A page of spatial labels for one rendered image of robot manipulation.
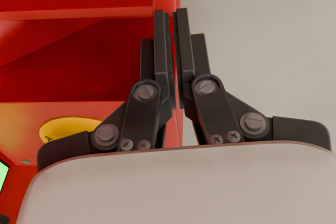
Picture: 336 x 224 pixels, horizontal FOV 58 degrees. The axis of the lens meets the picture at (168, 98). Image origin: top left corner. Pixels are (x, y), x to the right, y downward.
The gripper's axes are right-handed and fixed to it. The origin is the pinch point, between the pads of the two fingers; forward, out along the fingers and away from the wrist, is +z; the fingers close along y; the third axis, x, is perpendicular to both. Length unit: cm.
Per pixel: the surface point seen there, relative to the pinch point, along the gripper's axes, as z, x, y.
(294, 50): 75, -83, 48
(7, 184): 0.2, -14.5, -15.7
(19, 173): 12, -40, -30
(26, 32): 6.3, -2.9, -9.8
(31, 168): 14, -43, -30
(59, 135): 1.5, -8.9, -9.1
